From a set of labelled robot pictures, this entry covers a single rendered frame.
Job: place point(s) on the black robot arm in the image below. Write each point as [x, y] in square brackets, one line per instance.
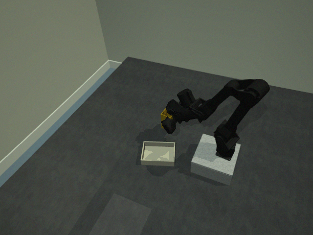
[225, 134]

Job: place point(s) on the yellow square cup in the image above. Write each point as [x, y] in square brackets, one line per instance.
[164, 114]

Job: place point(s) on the beige shallow tray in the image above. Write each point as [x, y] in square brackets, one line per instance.
[158, 153]

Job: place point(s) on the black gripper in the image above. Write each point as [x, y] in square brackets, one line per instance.
[170, 124]

